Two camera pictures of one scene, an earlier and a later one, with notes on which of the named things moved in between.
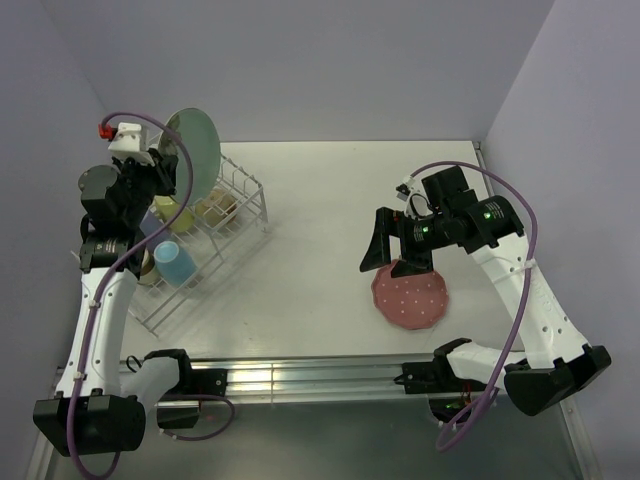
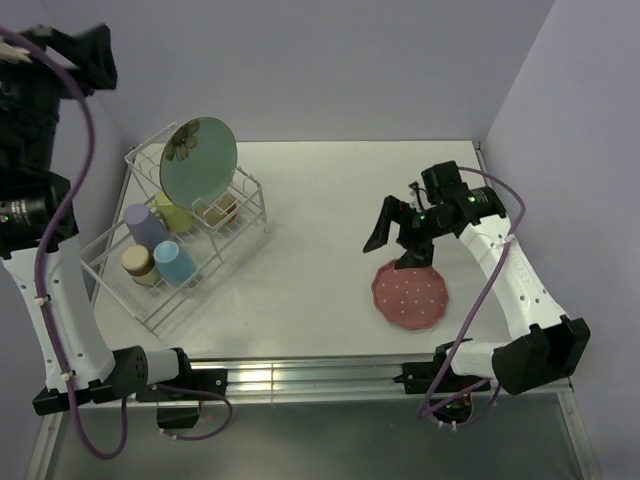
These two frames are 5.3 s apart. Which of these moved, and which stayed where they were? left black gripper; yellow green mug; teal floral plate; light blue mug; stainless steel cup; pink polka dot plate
Moved: teal floral plate; left black gripper
Stayed: stainless steel cup; yellow green mug; pink polka dot plate; light blue mug
